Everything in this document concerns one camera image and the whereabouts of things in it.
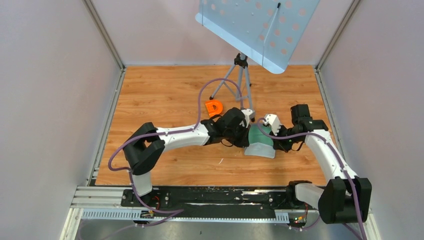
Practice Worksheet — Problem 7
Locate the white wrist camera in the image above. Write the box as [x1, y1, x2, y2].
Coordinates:
[240, 108, 256, 128]
[264, 114, 282, 136]

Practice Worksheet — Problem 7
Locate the grey tripod stand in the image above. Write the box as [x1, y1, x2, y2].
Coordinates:
[209, 52, 256, 122]

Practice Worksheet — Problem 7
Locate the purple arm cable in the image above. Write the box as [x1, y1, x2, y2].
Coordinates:
[107, 78, 244, 229]
[256, 117, 369, 240]

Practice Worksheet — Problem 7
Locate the orange D-shaped toy block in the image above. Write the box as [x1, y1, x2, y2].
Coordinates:
[204, 99, 224, 117]

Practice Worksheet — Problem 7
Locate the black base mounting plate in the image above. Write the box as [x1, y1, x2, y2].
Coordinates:
[120, 186, 315, 222]

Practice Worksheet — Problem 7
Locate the light blue cleaning cloth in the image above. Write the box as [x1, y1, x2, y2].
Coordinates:
[244, 142, 276, 159]

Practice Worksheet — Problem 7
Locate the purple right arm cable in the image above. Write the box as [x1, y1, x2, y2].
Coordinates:
[256, 117, 369, 240]

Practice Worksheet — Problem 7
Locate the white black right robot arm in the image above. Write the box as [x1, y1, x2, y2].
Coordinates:
[265, 104, 372, 224]

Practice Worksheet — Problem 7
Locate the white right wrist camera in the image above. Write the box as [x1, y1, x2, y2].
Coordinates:
[264, 114, 282, 136]

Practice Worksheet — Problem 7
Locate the perforated light blue stand tray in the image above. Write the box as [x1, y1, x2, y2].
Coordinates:
[195, 0, 319, 74]

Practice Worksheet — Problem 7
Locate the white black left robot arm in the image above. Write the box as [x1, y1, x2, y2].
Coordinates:
[123, 107, 255, 207]

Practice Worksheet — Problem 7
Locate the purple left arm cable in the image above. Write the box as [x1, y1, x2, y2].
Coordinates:
[107, 78, 244, 229]

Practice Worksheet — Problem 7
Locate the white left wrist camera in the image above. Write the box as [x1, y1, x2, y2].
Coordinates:
[240, 108, 256, 128]

